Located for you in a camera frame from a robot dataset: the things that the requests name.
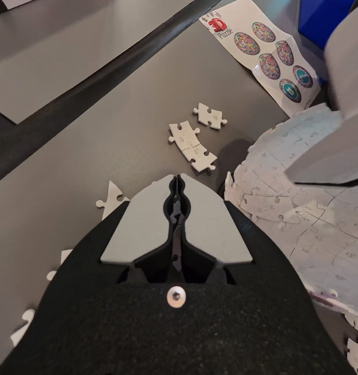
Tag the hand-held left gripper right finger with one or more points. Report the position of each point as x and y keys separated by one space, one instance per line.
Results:
x=217 y=228

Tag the puzzle pieces group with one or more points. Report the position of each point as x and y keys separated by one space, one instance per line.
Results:
x=187 y=140

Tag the printed instruction leaflet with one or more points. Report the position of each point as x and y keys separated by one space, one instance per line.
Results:
x=237 y=23

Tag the blue plastic bin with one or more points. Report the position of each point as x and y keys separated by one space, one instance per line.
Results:
x=325 y=17

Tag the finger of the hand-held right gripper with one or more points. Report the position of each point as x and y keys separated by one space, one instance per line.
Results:
x=349 y=64
x=337 y=155

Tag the colourful puzzle ball box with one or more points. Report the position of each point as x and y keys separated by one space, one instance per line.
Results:
x=9 y=6

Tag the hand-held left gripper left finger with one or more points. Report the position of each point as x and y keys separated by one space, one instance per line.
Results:
x=138 y=228

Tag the partly built white puzzle ball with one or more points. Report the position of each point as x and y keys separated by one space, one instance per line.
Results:
x=296 y=234

